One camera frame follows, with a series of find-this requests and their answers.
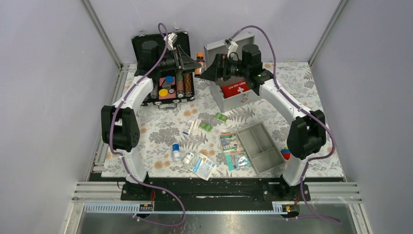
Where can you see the small white pill bottle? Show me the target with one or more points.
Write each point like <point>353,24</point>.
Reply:
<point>188,158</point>

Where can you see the black poker chip case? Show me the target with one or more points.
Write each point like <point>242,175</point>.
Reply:
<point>166,89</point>

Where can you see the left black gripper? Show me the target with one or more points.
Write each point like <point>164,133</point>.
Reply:
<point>185,63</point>

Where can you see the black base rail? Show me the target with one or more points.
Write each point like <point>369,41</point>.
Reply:
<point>216,194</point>

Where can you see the white blue pill bottle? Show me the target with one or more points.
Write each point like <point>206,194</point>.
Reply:
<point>176,152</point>

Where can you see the grey metal medicine box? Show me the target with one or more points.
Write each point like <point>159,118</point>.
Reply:
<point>226,104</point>

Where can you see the clear bag with teal strip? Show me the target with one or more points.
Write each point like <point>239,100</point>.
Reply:
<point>236,161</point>

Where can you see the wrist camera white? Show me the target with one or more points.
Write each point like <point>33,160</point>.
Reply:
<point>170,39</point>
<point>232,47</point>

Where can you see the green small box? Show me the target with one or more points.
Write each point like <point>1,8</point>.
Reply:
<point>220,117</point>
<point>204,126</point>

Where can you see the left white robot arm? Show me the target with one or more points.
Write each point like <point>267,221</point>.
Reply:
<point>120,128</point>

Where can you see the red first aid pouch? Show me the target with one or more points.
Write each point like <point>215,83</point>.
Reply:
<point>235,89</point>

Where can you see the green small box upper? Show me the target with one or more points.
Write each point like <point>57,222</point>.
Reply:
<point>220,117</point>

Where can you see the green small box lower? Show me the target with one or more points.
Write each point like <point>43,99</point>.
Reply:
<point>204,126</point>

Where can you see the grey plastic divider tray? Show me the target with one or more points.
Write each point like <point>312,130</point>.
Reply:
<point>261,149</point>

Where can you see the floral table mat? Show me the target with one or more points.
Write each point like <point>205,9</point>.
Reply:
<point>161,128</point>

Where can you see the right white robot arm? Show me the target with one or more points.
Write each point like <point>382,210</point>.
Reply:
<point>307,133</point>

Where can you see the white gauze sachet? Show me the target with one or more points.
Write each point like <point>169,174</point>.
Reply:
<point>202,166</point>

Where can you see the colourful block toy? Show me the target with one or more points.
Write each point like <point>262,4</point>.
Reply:
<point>286,153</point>

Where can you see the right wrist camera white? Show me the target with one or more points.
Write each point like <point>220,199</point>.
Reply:
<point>232,47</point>

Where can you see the amber medicine bottle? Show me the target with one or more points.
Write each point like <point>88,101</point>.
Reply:
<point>202,64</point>

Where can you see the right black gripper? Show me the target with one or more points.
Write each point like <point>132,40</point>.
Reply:
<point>218,69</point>

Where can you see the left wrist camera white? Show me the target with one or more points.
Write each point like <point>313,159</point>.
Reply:
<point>170,39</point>

